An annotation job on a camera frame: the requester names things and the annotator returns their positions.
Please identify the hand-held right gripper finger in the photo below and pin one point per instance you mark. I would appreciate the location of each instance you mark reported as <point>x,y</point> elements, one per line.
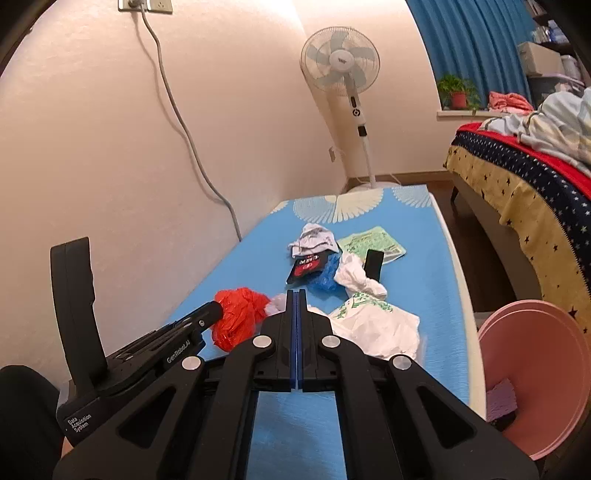
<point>293,327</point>
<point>299,327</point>

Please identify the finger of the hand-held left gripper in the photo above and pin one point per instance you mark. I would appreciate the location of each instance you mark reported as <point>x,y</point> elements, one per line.
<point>207,316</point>

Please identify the red plastic bag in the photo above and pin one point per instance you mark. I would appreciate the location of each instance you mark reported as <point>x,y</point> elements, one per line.
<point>235,318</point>

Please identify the blue plastic bag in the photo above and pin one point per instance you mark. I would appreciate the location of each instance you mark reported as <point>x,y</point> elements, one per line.
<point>325,278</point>

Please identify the black red-label packet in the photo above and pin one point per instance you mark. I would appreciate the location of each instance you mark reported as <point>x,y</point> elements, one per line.
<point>307,266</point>

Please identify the white tissue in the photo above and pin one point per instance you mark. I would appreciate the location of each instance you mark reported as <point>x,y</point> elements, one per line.
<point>353,274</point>

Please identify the white green-print plastic bag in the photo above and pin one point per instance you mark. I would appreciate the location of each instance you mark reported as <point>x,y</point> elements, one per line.
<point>378,330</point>

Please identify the white grey wrapper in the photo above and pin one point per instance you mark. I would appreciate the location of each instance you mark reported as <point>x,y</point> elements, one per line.
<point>314,237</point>

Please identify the black wrapper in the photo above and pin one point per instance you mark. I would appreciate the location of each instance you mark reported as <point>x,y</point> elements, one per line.
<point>374,263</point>

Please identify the pink round plate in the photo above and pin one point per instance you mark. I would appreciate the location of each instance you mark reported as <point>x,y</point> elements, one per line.
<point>531,350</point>

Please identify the blue feather-print table mat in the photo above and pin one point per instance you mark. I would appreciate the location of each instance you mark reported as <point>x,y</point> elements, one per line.
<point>258,244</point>

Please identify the person's black-clothed leg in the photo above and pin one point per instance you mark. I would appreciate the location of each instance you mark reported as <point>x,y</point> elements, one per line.
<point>25,420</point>

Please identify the green snack packet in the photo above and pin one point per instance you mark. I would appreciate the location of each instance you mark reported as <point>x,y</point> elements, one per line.
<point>374,242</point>

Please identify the purple textured pad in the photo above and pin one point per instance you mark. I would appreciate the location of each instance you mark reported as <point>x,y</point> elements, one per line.
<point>502,399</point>

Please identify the white window sill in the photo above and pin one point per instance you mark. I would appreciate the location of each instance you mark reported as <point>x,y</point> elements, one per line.
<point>461,113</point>

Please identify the potted green plant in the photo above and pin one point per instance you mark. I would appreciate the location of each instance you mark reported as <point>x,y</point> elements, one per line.
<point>458,99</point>

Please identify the pink cloth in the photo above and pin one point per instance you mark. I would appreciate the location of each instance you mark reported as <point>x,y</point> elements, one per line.
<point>510,101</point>

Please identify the pale plaid blanket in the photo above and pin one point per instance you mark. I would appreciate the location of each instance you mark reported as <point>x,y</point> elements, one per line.
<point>554,127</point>

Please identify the blue curtain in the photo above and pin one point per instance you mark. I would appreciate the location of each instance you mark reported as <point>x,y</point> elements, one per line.
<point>466,41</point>

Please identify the translucent storage bin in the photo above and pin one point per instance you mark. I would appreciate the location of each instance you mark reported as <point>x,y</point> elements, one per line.
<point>554,85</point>

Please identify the beige storage box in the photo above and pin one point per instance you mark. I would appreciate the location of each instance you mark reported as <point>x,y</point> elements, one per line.
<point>538,57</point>

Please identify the dark shelf unit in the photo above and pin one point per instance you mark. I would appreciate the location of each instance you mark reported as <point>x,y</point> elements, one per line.
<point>551,18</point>

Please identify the small white wall socket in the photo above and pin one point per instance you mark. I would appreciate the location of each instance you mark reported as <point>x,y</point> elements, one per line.
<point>332,154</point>

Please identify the grey bed frame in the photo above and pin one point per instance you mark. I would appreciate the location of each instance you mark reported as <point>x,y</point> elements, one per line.
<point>494,230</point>

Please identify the wall-mounted white fan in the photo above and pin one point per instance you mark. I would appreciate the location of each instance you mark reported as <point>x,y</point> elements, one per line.
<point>339,57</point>

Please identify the wall power outlet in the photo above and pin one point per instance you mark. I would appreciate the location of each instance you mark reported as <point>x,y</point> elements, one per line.
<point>152,4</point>

